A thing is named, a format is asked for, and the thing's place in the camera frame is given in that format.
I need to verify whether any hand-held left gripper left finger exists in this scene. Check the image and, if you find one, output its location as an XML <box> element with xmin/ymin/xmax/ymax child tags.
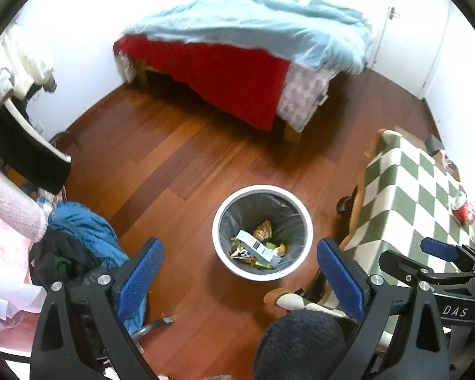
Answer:
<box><xmin>29</xmin><ymin>237</ymin><xmax>165</xmax><ymax>380</ymax></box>

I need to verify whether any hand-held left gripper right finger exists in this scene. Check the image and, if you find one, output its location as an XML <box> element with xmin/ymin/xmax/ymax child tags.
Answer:
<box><xmin>317</xmin><ymin>237</ymin><xmax>450</xmax><ymax>380</ymax></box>

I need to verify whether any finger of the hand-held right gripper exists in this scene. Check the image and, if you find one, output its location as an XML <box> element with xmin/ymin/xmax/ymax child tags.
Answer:
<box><xmin>379</xmin><ymin>249</ymin><xmax>475</xmax><ymax>286</ymax></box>
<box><xmin>421</xmin><ymin>237</ymin><xmax>475</xmax><ymax>270</ymax></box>

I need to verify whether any red soda can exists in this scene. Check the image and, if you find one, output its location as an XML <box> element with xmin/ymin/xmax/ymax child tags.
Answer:
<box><xmin>451</xmin><ymin>191</ymin><xmax>475</xmax><ymax>224</ymax></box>

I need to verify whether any white round trash bin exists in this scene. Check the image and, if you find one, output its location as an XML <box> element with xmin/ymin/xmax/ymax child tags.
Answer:
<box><xmin>212</xmin><ymin>185</ymin><xmax>314</xmax><ymax>282</ymax></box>

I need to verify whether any white long carton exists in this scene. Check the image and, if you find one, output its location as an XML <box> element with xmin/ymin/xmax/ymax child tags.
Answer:
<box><xmin>235</xmin><ymin>230</ymin><xmax>280</xmax><ymax>267</ymax></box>

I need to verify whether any orange snack bag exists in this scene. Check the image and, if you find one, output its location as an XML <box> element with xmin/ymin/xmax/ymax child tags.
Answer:
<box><xmin>230</xmin><ymin>237</ymin><xmax>258</xmax><ymax>265</ymax></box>

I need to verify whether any cream plush slipper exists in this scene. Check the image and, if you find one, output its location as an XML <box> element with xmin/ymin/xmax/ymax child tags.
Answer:
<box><xmin>264</xmin><ymin>288</ymin><xmax>345</xmax><ymax>317</ymax></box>

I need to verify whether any green checkered tablecloth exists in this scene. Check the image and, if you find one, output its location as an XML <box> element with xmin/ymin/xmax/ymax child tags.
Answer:
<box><xmin>340</xmin><ymin>130</ymin><xmax>475</xmax><ymax>309</ymax></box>

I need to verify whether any blue jacket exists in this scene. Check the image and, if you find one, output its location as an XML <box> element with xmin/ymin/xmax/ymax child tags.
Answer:
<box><xmin>47</xmin><ymin>202</ymin><xmax>149</xmax><ymax>337</ymax></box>

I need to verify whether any pink plush toy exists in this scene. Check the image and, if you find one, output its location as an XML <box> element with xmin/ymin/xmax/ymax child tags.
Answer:
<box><xmin>439</xmin><ymin>149</ymin><xmax>460</xmax><ymax>177</ymax></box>

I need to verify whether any dark clothes pile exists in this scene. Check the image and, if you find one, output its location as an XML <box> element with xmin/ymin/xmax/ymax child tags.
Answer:
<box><xmin>29</xmin><ymin>230</ymin><xmax>115</xmax><ymax>286</ymax></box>

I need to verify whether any wooden table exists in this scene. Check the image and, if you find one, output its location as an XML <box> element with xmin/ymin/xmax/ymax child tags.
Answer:
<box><xmin>301</xmin><ymin>127</ymin><xmax>420</xmax><ymax>313</ymax></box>

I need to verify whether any black bin liner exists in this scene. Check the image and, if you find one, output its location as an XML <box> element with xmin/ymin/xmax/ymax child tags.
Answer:
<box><xmin>218</xmin><ymin>190</ymin><xmax>306</xmax><ymax>274</ymax></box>

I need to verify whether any pink printed sheet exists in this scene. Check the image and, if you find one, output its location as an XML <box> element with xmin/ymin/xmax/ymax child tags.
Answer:
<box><xmin>0</xmin><ymin>214</ymin><xmax>48</xmax><ymax>353</ymax></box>

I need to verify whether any pink fuzzy cloth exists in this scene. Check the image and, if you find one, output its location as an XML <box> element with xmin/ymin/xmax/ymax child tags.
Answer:
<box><xmin>0</xmin><ymin>158</ymin><xmax>50</xmax><ymax>242</ymax></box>

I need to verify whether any black office chair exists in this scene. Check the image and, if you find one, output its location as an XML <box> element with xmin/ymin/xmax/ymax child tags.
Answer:
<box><xmin>0</xmin><ymin>99</ymin><xmax>175</xmax><ymax>353</ymax></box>

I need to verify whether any white door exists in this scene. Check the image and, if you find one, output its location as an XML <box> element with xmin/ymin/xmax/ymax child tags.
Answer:
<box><xmin>374</xmin><ymin>6</ymin><xmax>456</xmax><ymax>99</ymax></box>

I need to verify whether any red bed sheet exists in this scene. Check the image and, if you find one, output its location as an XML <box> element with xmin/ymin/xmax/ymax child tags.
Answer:
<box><xmin>113</xmin><ymin>35</ymin><xmax>291</xmax><ymax>131</ymax></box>

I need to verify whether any cream fuzzy jacket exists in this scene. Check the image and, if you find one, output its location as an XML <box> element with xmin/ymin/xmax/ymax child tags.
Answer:
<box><xmin>0</xmin><ymin>24</ymin><xmax>58</xmax><ymax>104</ymax></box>

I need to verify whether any light blue duvet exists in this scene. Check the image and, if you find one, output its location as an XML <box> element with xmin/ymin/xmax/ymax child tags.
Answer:
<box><xmin>123</xmin><ymin>0</ymin><xmax>375</xmax><ymax>74</ymax></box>

